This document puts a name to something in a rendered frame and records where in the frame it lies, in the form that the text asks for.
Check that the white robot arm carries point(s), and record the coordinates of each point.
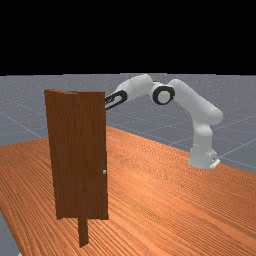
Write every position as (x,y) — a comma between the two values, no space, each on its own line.
(200,110)

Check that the brown door frame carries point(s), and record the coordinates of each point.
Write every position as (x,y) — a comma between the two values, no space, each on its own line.
(83,233)

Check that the brown door leaf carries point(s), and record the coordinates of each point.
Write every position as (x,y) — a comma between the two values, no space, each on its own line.
(96,150)

